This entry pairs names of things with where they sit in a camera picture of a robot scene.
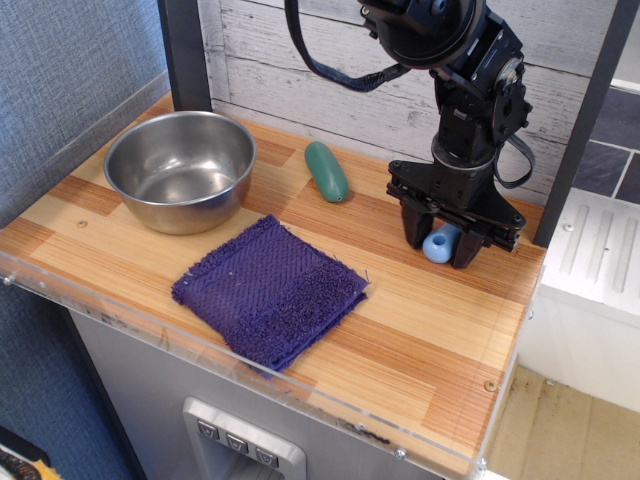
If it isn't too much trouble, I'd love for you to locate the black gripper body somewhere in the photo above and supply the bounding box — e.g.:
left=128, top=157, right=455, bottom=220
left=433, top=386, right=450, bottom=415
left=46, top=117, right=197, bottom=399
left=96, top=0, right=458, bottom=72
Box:
left=387, top=153, right=526, bottom=252

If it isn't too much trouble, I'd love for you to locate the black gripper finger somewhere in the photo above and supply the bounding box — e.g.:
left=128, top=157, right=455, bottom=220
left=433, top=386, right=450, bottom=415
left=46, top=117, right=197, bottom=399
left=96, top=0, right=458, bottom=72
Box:
left=451, top=225, right=492, bottom=269
left=401, top=196, right=440, bottom=249

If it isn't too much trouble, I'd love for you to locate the blue handled grey scoop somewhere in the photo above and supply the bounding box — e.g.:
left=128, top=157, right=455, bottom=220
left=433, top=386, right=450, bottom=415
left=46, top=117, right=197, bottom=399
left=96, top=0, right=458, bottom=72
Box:
left=422, top=224, right=461, bottom=264

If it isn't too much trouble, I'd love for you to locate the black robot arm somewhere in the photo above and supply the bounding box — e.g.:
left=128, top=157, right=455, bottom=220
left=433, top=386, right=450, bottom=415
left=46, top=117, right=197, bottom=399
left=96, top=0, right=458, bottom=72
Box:
left=361, top=1, right=535, bottom=269

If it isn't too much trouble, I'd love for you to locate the green toy pickle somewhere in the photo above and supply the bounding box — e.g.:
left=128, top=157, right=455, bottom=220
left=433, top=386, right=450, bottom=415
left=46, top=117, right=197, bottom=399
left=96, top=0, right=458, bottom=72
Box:
left=304, top=141, right=349, bottom=203

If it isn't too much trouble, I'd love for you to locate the white ridged appliance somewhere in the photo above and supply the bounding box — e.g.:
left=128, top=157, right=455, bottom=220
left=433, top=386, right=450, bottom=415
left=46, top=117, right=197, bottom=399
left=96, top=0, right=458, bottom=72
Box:
left=518, top=189, right=639, bottom=410

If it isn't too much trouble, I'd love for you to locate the purple folded towel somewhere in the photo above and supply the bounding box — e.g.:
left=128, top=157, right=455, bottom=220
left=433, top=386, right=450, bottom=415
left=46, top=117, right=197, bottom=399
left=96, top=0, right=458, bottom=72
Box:
left=172, top=215, right=368, bottom=373

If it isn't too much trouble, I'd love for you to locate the clear acrylic table guard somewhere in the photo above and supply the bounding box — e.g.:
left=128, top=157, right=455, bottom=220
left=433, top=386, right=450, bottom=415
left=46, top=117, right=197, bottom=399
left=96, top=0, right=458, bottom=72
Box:
left=1, top=238, right=545, bottom=479

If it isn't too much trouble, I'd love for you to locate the stainless steel bowl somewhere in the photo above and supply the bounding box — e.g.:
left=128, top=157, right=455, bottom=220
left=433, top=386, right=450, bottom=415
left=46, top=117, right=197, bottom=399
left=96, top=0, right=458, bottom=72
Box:
left=104, top=111, right=257, bottom=235

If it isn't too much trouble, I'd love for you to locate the silver button control panel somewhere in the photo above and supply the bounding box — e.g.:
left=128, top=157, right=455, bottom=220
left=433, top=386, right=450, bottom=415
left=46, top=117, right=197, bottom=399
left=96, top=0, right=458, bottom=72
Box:
left=183, top=397, right=307, bottom=479

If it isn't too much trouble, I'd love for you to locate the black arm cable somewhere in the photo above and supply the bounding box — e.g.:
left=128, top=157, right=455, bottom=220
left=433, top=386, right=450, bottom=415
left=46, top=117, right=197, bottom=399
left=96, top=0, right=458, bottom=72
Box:
left=284, top=0, right=536, bottom=190

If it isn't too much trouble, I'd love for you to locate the dark metal frame post right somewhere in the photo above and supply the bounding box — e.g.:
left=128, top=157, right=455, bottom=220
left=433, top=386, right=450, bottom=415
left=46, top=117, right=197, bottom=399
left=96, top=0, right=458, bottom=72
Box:
left=533, top=0, right=639, bottom=247

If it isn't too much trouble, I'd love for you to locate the dark metal frame post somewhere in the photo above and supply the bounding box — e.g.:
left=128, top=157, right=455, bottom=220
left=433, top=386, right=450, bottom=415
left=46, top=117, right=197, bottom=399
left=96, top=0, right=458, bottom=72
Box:
left=533, top=0, right=639, bottom=247
left=157, top=0, right=213, bottom=112

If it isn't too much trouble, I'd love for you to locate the dark metal frame post left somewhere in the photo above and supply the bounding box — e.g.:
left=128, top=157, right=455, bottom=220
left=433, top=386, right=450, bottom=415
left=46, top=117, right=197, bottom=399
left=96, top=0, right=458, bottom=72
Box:
left=157, top=0, right=213, bottom=112

